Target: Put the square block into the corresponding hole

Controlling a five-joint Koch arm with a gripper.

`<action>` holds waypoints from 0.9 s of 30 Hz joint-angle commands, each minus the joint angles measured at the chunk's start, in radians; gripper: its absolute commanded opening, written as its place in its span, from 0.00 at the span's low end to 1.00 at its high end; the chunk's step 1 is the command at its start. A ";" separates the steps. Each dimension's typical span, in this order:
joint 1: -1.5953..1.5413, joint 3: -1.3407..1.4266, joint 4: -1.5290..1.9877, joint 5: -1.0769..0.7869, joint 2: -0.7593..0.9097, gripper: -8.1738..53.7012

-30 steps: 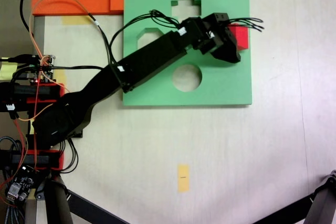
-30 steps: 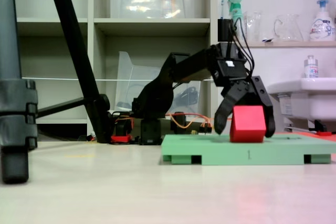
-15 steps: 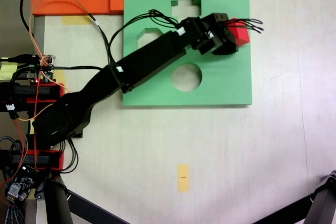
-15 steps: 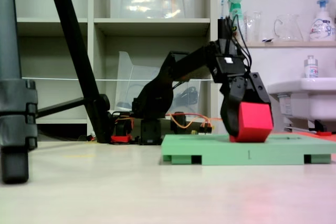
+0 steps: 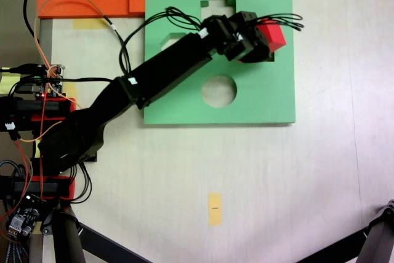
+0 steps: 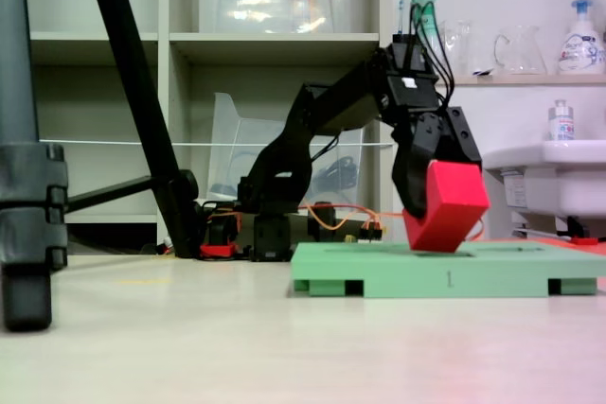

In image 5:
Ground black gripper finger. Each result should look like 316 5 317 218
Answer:
232 11 259 30
239 25 275 65

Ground red square block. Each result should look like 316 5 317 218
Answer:
238 18 287 64

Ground green shape sorting board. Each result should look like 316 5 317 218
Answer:
143 0 297 128

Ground yellow tape strip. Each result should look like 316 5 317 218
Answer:
208 192 223 226
73 18 108 30

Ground red and black table clamp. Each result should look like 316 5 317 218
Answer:
0 175 76 201
0 96 77 131

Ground controller circuit board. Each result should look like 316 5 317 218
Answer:
30 63 68 97

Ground grey tripod leg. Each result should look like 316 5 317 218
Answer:
356 200 394 263

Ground yellow sticky note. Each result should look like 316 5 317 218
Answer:
0 71 21 94

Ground small black power board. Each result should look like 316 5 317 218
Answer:
6 196 42 241

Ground black wrist wire bundle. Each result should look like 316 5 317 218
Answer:
246 13 305 32

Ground black forearm wire bundle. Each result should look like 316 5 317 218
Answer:
118 6 206 76

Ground black base wires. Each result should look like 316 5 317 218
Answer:
71 163 93 204

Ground black USB cable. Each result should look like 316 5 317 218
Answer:
0 63 47 76

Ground thick black cable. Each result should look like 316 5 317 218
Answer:
23 0 35 38

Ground grey braided cable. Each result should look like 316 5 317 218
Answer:
0 160 30 263

